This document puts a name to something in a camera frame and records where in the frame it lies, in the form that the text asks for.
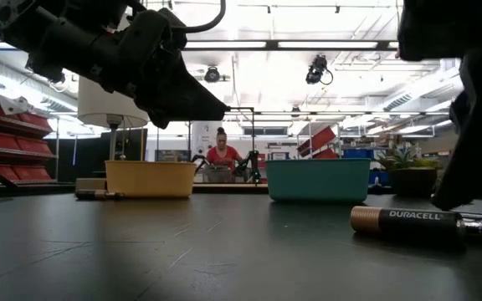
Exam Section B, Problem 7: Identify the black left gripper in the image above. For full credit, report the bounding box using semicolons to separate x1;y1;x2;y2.
115;10;230;130

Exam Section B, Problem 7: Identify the black copper Duracell battery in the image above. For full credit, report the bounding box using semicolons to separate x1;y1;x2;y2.
349;205;464;240
75;189;126;201

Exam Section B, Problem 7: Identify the yellow plastic bin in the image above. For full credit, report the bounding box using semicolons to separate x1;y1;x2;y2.
105;160;197;199

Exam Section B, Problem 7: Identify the teal plastic bin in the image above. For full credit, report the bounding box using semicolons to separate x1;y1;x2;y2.
264;157;372;204

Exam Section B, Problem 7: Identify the small potted succulent plant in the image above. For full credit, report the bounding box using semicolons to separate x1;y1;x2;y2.
375;141;442;198

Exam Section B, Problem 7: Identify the seated person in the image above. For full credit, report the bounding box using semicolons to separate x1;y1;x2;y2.
205;126;245;184

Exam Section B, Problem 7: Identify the blue storage bin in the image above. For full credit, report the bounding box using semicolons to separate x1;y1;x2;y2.
343;148;378;160
368;169;392;187

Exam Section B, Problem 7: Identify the white lamp with wooden base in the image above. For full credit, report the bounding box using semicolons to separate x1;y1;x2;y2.
75;76;151;193

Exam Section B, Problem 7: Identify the black partition panel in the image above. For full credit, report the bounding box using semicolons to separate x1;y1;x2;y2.
56;128;149;181

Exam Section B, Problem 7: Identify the metal shelf rack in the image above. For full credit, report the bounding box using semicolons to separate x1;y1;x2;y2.
0;88;60;187

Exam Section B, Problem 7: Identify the black ceiling camera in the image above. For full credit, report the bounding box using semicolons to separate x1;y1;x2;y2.
203;65;223;84
305;54;335;87

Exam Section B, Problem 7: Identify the grey wire basket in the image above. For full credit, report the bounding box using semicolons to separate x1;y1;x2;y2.
202;165;236;184

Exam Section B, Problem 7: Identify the black aluminium table frame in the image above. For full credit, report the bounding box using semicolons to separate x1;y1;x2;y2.
0;181;482;200

